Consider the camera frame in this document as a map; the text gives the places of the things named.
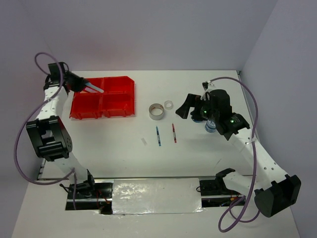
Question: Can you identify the small clear tape roll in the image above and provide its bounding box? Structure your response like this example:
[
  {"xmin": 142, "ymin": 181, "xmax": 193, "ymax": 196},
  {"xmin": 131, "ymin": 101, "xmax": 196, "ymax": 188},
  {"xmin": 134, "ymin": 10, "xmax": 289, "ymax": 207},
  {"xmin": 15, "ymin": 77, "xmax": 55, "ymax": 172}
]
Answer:
[{"xmin": 164, "ymin": 100, "xmax": 173, "ymax": 110}]

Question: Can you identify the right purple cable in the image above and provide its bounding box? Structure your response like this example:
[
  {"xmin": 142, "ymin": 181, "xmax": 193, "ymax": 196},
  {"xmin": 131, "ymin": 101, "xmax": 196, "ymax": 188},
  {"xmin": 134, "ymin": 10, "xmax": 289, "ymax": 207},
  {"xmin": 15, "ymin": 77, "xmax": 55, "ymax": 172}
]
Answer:
[{"xmin": 217, "ymin": 76, "xmax": 261, "ymax": 233}]

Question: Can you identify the blue round tub near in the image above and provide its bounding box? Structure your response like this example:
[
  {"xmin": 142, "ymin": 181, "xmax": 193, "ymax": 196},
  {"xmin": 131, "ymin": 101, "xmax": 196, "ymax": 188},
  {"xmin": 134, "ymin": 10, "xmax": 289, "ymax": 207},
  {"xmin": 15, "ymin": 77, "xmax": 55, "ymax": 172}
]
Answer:
[{"xmin": 205, "ymin": 119, "xmax": 216, "ymax": 133}]

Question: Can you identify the blue pen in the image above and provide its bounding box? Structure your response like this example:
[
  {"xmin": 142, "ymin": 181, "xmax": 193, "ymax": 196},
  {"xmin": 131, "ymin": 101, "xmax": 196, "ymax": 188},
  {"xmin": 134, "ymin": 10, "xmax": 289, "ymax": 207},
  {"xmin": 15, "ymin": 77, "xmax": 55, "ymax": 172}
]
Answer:
[{"xmin": 156, "ymin": 126, "xmax": 161, "ymax": 147}]

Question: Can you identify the red pen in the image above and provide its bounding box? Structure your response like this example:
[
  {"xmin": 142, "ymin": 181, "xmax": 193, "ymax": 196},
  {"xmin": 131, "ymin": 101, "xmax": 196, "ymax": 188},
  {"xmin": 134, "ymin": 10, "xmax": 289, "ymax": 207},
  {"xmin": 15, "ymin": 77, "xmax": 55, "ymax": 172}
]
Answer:
[{"xmin": 172, "ymin": 123, "xmax": 177, "ymax": 143}]

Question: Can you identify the large clear tape roll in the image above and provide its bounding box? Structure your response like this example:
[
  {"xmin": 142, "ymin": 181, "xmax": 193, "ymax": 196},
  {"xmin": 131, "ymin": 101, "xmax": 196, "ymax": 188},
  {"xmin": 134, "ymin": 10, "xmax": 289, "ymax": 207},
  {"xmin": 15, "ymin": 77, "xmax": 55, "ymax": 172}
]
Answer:
[{"xmin": 149, "ymin": 103, "xmax": 164, "ymax": 120}]

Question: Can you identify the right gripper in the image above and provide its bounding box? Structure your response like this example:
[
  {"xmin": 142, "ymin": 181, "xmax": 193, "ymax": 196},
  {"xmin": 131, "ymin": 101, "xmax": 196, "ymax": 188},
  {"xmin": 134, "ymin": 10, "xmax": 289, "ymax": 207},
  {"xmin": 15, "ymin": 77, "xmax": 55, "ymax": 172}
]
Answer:
[{"xmin": 175, "ymin": 93, "xmax": 218, "ymax": 122}]

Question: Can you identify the red compartment bin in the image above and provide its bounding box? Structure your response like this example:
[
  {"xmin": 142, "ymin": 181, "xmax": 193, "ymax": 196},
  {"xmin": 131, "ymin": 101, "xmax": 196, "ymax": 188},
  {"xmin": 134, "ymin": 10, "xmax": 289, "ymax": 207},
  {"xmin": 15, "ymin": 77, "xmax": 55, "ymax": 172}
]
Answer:
[{"xmin": 69, "ymin": 76, "xmax": 135, "ymax": 119}]

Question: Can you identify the pink highlighter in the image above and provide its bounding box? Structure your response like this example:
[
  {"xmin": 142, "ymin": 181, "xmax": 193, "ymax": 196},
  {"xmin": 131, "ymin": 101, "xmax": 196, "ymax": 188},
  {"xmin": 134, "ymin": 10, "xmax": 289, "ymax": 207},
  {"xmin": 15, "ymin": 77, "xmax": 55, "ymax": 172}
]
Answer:
[{"xmin": 80, "ymin": 90, "xmax": 92, "ymax": 94}]

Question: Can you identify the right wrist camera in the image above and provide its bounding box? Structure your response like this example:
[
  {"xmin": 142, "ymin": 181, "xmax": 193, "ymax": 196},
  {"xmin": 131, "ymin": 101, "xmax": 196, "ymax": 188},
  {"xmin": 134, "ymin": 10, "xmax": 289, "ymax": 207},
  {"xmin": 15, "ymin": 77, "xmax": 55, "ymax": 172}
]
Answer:
[{"xmin": 202, "ymin": 80, "xmax": 216, "ymax": 92}]

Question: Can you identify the blue highlighter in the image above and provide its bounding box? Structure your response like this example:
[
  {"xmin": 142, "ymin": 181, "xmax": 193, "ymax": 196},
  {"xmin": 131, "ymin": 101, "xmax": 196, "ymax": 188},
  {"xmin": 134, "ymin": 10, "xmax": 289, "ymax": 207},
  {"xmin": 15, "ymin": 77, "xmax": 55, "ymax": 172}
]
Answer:
[{"xmin": 84, "ymin": 82, "xmax": 104, "ymax": 93}]

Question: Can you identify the purple cable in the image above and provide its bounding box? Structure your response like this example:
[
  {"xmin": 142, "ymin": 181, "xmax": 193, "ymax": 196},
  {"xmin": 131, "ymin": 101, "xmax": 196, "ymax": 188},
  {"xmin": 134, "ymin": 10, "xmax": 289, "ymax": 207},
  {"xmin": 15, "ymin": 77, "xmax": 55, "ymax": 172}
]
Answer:
[
  {"xmin": 13, "ymin": 52, "xmax": 77, "ymax": 210},
  {"xmin": 217, "ymin": 76, "xmax": 261, "ymax": 233}
]

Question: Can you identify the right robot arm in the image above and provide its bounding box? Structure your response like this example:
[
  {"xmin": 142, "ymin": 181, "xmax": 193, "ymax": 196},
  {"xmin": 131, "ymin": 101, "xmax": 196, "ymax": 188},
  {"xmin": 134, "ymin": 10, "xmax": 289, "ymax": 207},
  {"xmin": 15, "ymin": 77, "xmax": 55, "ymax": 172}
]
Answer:
[{"xmin": 175, "ymin": 89, "xmax": 301, "ymax": 218}]

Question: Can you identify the silver foil sheet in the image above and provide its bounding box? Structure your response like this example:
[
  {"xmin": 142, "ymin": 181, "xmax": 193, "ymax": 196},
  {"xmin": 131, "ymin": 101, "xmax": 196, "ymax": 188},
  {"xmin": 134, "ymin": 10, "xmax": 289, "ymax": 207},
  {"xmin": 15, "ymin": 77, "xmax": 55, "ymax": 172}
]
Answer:
[{"xmin": 112, "ymin": 178, "xmax": 203, "ymax": 215}]

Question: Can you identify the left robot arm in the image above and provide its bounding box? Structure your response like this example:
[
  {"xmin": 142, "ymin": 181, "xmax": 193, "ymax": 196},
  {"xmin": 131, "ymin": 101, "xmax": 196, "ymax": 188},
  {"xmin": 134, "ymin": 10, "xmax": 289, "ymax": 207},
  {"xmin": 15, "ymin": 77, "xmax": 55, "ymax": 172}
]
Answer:
[{"xmin": 26, "ymin": 62, "xmax": 97, "ymax": 198}]

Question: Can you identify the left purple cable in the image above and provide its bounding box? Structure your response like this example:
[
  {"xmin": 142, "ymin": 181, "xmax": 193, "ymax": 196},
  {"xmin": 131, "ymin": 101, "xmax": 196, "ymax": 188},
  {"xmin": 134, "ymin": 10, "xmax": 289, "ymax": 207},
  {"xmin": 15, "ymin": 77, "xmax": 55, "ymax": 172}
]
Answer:
[{"xmin": 13, "ymin": 52, "xmax": 77, "ymax": 210}]

